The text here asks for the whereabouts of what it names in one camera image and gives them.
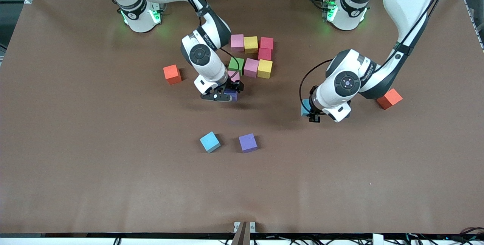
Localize green foam cube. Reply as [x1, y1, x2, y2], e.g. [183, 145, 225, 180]
[228, 57, 245, 74]

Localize yellow foam cube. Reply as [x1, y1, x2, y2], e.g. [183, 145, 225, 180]
[257, 59, 273, 79]
[244, 36, 259, 54]

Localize orange foam cube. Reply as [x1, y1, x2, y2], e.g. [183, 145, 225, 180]
[377, 88, 403, 110]
[163, 64, 182, 85]

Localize brown paper table cover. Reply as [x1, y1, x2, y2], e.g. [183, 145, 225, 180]
[0, 0, 484, 235]

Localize brown wooden strip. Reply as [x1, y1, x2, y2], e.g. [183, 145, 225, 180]
[231, 221, 251, 245]

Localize grey metal table bracket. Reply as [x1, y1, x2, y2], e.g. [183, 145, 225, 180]
[233, 221, 256, 234]

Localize perforated aluminium side rail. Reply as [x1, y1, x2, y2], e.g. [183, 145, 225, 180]
[463, 0, 484, 53]

